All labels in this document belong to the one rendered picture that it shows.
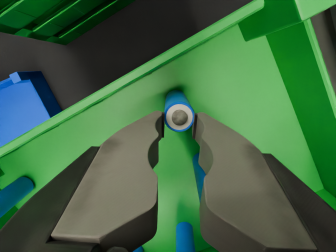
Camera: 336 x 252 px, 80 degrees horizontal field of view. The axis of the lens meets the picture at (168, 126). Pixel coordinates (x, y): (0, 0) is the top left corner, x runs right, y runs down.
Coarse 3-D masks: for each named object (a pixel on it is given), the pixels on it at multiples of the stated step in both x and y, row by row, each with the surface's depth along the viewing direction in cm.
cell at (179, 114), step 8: (168, 96) 15; (176, 96) 13; (184, 96) 15; (168, 104) 12; (176, 104) 12; (184, 104) 12; (168, 112) 12; (176, 112) 11; (184, 112) 11; (192, 112) 12; (168, 120) 12; (176, 120) 12; (184, 120) 12; (192, 120) 12; (176, 128) 12; (184, 128) 12
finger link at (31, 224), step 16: (80, 160) 8; (64, 176) 7; (80, 176) 7; (48, 192) 6; (64, 192) 6; (32, 208) 6; (48, 208) 6; (64, 208) 6; (16, 224) 5; (32, 224) 5; (48, 224) 5; (0, 240) 5; (16, 240) 5; (32, 240) 5; (48, 240) 5
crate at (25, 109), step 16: (16, 80) 42; (32, 80) 46; (0, 96) 51; (16, 96) 51; (32, 96) 51; (48, 96) 49; (0, 112) 52; (16, 112) 52; (32, 112) 52; (48, 112) 47; (0, 128) 54; (16, 128) 54; (0, 144) 55
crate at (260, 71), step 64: (256, 0) 11; (320, 0) 9; (192, 64) 17; (256, 64) 17; (320, 64) 12; (64, 128) 19; (256, 128) 18; (320, 128) 15; (192, 192) 20; (320, 192) 20
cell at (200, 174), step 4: (196, 156) 19; (192, 160) 19; (196, 160) 18; (196, 164) 17; (196, 168) 17; (200, 168) 16; (196, 172) 16; (200, 172) 16; (204, 172) 15; (196, 176) 16; (200, 176) 15; (204, 176) 15; (196, 180) 16; (200, 180) 15; (196, 184) 15; (200, 184) 14; (200, 188) 14; (200, 192) 14; (200, 196) 13
